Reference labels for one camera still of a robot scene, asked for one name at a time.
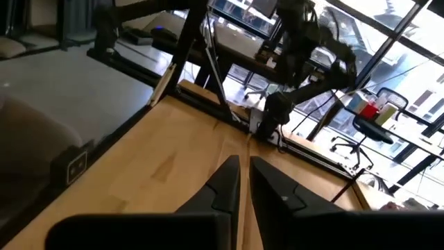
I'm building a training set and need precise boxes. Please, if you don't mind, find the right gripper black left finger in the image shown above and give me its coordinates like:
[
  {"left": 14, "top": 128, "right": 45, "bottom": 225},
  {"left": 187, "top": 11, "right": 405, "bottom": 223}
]
[{"left": 44, "top": 154, "right": 243, "bottom": 250}]

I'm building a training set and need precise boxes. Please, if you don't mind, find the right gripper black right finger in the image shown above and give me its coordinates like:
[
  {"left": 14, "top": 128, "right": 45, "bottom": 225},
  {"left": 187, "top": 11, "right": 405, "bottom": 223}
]
[{"left": 248, "top": 156, "right": 444, "bottom": 250}]

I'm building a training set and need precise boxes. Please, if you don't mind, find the white and blue box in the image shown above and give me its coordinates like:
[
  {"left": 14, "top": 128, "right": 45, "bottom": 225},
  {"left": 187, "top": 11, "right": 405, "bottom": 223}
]
[{"left": 346, "top": 90, "right": 369, "bottom": 114}]

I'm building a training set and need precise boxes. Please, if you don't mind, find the red box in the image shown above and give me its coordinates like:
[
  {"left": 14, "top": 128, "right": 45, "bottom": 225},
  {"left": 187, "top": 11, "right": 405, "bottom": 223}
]
[{"left": 360, "top": 103, "right": 379, "bottom": 122}]

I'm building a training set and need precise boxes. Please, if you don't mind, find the black office chair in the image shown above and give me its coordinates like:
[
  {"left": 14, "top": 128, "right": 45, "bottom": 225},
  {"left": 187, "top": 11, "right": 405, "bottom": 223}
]
[{"left": 329, "top": 86, "right": 410, "bottom": 171}]

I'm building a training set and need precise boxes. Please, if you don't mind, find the pale green cylinder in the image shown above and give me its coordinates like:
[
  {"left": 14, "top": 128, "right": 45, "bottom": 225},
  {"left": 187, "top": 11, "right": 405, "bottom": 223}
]
[{"left": 375, "top": 102, "right": 399, "bottom": 126}]

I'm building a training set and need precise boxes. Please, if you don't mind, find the brown rounded seat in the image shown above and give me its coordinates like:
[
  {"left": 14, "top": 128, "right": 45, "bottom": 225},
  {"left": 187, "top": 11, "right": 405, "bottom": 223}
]
[{"left": 0, "top": 93, "right": 84, "bottom": 213}]

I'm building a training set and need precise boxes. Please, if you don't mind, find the beige cushion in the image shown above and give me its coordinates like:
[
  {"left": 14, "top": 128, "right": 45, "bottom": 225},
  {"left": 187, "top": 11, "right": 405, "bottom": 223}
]
[{"left": 0, "top": 34, "right": 27, "bottom": 60}]

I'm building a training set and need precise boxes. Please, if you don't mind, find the black aluminium rig frame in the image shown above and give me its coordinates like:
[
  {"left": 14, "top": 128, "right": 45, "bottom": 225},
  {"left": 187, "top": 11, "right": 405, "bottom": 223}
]
[{"left": 0, "top": 0, "right": 365, "bottom": 244}]

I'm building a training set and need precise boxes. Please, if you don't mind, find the silver frame bracket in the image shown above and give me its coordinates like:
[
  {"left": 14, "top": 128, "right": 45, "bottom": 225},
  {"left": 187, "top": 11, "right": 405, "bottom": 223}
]
[{"left": 148, "top": 62, "right": 178, "bottom": 108}]

